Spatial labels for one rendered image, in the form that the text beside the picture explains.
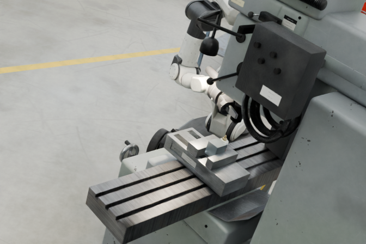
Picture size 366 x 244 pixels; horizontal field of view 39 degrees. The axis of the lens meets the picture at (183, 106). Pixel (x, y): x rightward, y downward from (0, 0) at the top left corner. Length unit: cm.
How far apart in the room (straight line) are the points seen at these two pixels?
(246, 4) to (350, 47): 40
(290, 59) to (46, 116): 287
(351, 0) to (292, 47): 41
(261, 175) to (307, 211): 62
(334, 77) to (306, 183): 34
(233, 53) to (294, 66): 52
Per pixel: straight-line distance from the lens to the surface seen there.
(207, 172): 204
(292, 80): 142
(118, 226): 181
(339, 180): 158
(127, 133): 403
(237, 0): 185
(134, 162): 242
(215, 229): 205
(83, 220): 319
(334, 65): 165
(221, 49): 521
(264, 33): 146
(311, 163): 161
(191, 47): 238
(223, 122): 296
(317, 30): 167
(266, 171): 228
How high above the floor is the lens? 215
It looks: 28 degrees down
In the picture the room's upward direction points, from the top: 16 degrees clockwise
